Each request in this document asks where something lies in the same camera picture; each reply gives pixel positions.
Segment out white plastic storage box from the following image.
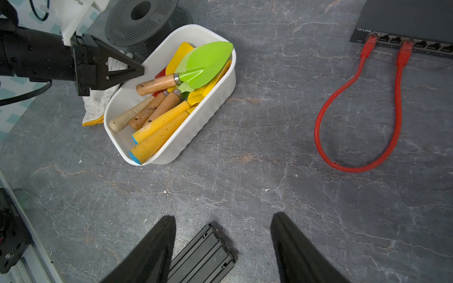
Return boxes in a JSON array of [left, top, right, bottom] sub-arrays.
[[103, 24, 237, 166]]

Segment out bright green trowel wooden handle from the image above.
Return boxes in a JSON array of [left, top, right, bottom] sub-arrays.
[[136, 41, 234, 96]]

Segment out red trowel wooden handle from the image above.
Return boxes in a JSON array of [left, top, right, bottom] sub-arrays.
[[129, 92, 163, 130]]

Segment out black aluminium extrusion bar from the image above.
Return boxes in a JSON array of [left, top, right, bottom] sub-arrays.
[[168, 222, 237, 283]]

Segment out yellow plastic shovel blue cap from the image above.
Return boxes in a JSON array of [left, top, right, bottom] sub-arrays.
[[129, 60, 232, 165]]

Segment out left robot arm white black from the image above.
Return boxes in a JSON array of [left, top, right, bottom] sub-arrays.
[[1, 1, 145, 106]]

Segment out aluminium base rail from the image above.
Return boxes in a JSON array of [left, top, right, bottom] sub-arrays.
[[1, 175, 63, 283]]

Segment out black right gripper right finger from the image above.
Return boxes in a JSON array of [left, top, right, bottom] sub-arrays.
[[270, 212, 349, 283]]

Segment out white knit work glove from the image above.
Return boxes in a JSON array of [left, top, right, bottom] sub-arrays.
[[82, 58, 128, 127]]

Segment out pale wooden handle tool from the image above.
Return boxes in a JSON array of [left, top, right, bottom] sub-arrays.
[[109, 96, 154, 132]]

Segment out black network switch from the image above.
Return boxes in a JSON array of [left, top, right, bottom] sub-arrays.
[[350, 0, 453, 59]]

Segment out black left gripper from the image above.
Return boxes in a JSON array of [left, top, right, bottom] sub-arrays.
[[71, 34, 145, 96]]

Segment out red ethernet cable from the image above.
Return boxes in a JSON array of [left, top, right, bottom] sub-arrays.
[[314, 35, 414, 173]]

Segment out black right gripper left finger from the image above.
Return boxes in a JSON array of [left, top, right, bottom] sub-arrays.
[[102, 215, 176, 283]]

